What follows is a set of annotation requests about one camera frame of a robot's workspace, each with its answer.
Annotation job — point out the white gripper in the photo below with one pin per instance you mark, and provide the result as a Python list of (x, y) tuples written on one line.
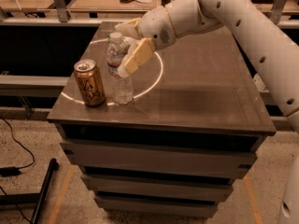
[(155, 27)]

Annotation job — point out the clear plastic water bottle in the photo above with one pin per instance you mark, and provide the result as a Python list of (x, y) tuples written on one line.
[(122, 87)]

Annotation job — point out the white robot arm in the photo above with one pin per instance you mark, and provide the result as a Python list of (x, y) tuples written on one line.
[(272, 53)]

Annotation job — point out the orange soda can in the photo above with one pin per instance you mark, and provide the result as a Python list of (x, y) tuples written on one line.
[(88, 78)]

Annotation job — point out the grey drawer cabinet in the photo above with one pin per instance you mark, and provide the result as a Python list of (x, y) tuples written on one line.
[(192, 130)]

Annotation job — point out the black power adapter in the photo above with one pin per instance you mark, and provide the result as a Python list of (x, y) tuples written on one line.
[(9, 171)]

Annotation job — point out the black stand leg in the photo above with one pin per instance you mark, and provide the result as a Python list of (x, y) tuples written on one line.
[(35, 199)]

